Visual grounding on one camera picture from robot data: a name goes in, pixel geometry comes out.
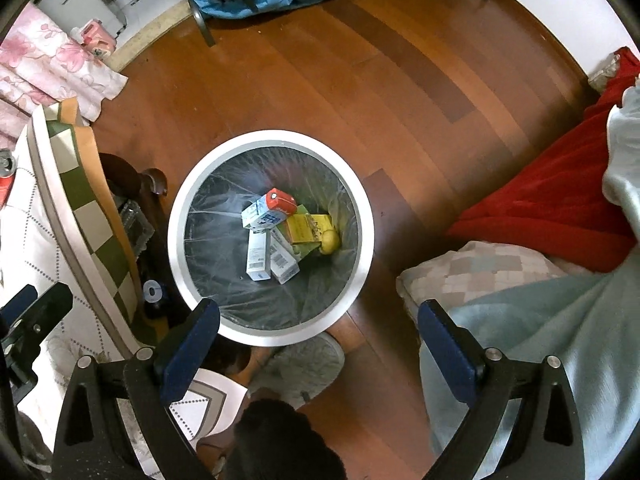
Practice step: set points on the red cola can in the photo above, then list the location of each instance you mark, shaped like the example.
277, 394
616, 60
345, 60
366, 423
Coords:
7, 174

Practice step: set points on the white barcode box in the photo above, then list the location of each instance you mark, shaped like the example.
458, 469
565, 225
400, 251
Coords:
257, 256
283, 264

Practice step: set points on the yellow round fruit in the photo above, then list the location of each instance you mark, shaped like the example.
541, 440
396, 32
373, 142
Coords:
330, 241

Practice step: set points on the pink tissue box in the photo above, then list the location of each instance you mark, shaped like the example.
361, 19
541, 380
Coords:
95, 39

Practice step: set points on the grey fluffy slipper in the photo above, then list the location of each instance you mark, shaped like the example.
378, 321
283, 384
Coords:
298, 373

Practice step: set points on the black clothes rack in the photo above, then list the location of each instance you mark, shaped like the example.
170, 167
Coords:
199, 19

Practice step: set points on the white patterned tablecloth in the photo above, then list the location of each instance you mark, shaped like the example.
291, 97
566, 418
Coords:
60, 224

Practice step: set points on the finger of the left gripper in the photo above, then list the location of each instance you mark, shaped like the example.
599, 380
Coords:
30, 316

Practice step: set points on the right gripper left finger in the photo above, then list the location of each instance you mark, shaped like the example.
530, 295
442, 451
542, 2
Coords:
92, 442

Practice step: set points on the white air purifier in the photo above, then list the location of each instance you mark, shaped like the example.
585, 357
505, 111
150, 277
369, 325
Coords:
76, 14

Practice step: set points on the dark wooden table leg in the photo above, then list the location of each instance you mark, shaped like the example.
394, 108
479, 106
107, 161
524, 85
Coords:
148, 189

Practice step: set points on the red blanket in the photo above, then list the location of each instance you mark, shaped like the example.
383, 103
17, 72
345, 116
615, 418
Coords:
556, 205

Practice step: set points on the white round trash bin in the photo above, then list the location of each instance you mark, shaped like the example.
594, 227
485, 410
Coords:
207, 244

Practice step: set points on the checked beige pillow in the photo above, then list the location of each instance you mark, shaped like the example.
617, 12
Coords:
476, 270

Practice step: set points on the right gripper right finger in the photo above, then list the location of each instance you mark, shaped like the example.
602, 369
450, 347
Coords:
545, 441

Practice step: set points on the yellow green carton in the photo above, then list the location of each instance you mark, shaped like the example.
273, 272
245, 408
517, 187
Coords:
303, 231

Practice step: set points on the red white milk carton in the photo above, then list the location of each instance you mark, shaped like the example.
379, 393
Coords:
268, 211

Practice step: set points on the pink floral curtain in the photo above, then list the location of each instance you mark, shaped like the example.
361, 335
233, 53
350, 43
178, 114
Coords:
42, 65

